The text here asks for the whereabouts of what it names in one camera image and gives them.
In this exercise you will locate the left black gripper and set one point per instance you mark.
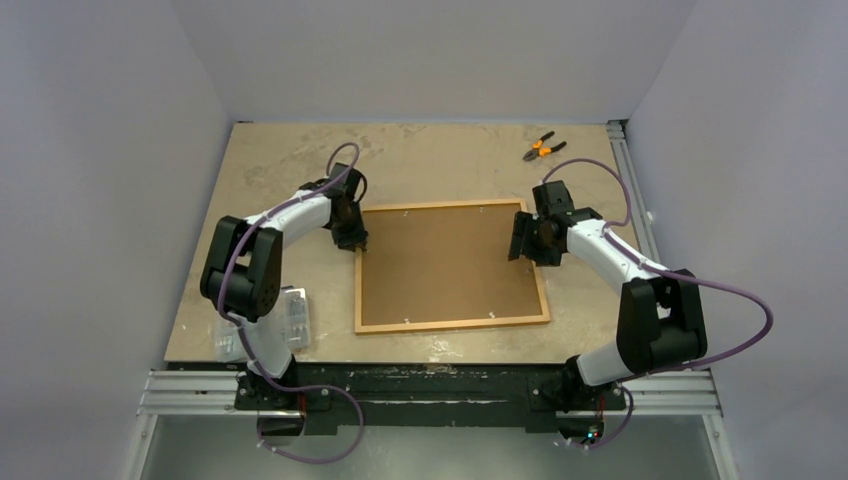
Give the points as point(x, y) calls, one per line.
point(358, 237)

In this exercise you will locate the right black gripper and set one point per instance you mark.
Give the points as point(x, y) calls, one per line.
point(525, 236)

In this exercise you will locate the orange wooden picture frame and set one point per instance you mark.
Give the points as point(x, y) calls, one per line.
point(450, 324)

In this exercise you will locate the brown backing board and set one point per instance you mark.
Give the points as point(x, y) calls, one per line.
point(450, 265)

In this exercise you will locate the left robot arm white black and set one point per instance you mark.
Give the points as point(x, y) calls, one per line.
point(242, 272)

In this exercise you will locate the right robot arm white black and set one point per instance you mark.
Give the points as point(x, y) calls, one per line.
point(660, 318)

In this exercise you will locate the orange black pliers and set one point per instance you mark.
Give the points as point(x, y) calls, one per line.
point(539, 148)

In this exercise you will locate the clear plastic screw box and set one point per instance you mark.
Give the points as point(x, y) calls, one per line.
point(289, 321)

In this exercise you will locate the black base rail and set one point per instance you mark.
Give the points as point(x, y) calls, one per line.
point(538, 398)

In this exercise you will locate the aluminium extrusion rail front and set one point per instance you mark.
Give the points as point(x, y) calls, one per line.
point(687, 393)

